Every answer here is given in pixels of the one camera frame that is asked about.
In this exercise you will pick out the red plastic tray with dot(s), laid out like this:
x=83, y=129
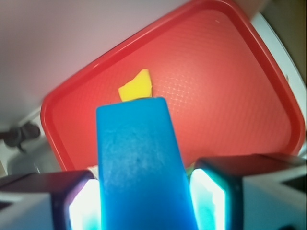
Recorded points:
x=224, y=90

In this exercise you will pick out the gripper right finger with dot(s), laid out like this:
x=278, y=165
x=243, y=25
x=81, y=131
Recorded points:
x=250, y=192

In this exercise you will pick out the yellow sponge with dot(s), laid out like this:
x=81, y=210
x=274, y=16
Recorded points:
x=138, y=88

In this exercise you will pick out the grey faucet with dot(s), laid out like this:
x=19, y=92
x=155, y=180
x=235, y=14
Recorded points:
x=15, y=136

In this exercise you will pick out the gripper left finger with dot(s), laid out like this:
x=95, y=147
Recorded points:
x=50, y=201

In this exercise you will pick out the blue rectangular block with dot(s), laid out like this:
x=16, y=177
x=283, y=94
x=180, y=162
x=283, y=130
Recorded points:
x=143, y=182

